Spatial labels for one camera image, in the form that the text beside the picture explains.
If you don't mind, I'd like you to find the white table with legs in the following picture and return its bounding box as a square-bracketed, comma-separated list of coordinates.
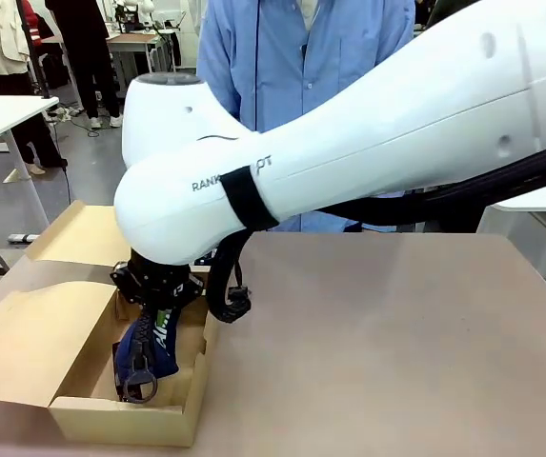
[0, 94, 61, 230]

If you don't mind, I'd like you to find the black stand pole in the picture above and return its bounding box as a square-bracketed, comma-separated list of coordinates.
[13, 0, 53, 97]

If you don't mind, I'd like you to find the background metal workbench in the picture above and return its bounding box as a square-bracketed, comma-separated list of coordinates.
[41, 28, 184, 104]

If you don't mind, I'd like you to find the person in blue shirt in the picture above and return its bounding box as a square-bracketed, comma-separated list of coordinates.
[195, 0, 417, 234]

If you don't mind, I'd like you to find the large open cardboard box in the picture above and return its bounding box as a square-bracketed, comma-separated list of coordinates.
[0, 279, 221, 448]

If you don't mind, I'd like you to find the black strap on right arm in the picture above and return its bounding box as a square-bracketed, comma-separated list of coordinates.
[218, 165, 282, 233]

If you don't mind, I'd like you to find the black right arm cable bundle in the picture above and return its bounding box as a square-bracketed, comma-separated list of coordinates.
[204, 136, 546, 326]

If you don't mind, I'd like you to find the background person in black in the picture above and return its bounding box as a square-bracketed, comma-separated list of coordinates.
[45, 0, 125, 130]

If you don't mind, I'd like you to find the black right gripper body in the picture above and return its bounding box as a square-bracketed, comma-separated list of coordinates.
[109, 247, 206, 311]

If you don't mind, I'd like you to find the navy zipper pencil case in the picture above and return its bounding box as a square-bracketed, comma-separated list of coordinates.
[111, 308, 181, 406]

